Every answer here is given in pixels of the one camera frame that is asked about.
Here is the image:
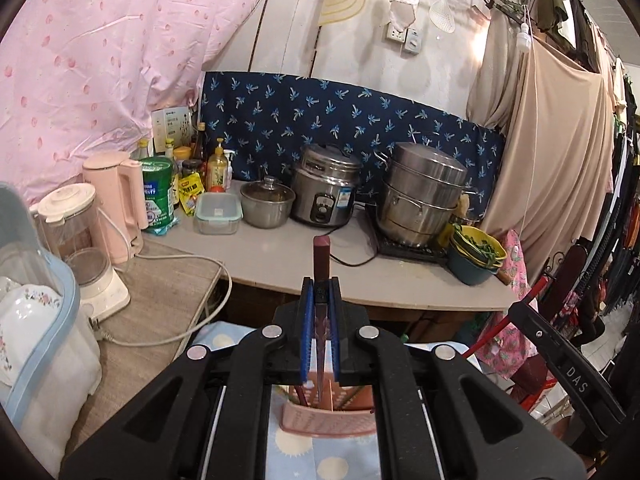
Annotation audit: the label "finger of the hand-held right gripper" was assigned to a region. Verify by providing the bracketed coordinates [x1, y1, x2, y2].
[509, 301, 628, 441]

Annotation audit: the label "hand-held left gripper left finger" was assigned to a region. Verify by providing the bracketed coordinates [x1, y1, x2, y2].
[59, 276, 321, 480]

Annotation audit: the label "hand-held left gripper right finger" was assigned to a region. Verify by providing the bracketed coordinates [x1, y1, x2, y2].
[327, 276, 586, 480]

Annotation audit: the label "dark red chopstick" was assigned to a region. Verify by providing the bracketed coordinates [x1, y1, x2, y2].
[312, 236, 332, 403]

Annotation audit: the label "pink plastic utensil holder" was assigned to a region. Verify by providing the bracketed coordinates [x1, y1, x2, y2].
[279, 345, 377, 435]

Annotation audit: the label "black induction cooktop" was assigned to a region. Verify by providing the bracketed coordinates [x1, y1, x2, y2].
[367, 205, 451, 266]

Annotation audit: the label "pink floral cloth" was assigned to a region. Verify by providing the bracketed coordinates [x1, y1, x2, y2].
[475, 229, 538, 380]

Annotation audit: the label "steel pot with glass lid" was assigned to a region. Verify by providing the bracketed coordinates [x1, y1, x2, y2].
[240, 176, 296, 229]

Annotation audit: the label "blue plastic bowl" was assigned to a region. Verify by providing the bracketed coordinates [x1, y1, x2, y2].
[446, 242, 501, 287]

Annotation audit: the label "steel rice cooker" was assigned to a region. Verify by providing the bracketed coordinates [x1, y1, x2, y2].
[290, 143, 363, 229]

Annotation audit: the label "clear food container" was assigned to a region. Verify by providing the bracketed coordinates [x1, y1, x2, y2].
[193, 193, 243, 236]

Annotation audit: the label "yellow plastic colander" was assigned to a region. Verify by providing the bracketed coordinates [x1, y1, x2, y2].
[450, 224, 508, 268]

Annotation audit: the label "steel steamer pot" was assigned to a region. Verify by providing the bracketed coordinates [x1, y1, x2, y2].
[374, 141, 478, 248]

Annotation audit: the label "row of hanging clothes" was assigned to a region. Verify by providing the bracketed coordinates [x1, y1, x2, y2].
[537, 0, 640, 321]

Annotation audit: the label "yellow seasoning packet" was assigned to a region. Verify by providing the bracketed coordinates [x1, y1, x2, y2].
[178, 172, 206, 216]

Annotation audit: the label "yellow liquid bottle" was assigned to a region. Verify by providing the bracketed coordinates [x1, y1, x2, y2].
[206, 138, 230, 193]

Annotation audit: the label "green tin can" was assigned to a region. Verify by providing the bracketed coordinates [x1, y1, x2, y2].
[140, 156, 176, 228]

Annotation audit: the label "dark sauce bottle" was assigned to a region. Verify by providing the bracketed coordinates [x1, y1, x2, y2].
[192, 122, 208, 161]

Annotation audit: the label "navy leaf-print cloth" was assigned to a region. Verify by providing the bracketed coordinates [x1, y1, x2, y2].
[197, 71, 506, 211]

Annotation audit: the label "pink electric kettle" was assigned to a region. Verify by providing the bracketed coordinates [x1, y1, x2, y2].
[82, 151, 146, 266]

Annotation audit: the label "beige curtain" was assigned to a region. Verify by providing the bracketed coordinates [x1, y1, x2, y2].
[467, 7, 621, 281]

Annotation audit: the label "white carton box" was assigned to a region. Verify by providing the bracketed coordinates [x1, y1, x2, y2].
[151, 106, 193, 156]

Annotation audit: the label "white glass blender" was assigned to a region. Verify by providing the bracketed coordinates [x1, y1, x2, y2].
[30, 182, 132, 323]

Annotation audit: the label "white floral bowls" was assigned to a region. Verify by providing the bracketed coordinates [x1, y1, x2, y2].
[0, 275, 63, 386]

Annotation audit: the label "white slotted ladle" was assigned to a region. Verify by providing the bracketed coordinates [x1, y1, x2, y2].
[429, 0, 457, 31]

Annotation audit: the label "pink spotted curtain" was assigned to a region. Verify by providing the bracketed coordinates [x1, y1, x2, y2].
[0, 0, 286, 206]

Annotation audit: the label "black power cable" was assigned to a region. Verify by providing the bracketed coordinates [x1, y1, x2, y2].
[327, 205, 386, 267]

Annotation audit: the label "red broom handle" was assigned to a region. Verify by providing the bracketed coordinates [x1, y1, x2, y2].
[462, 276, 548, 361]

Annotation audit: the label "white power cable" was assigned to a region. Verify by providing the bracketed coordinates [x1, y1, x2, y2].
[87, 205, 233, 346]

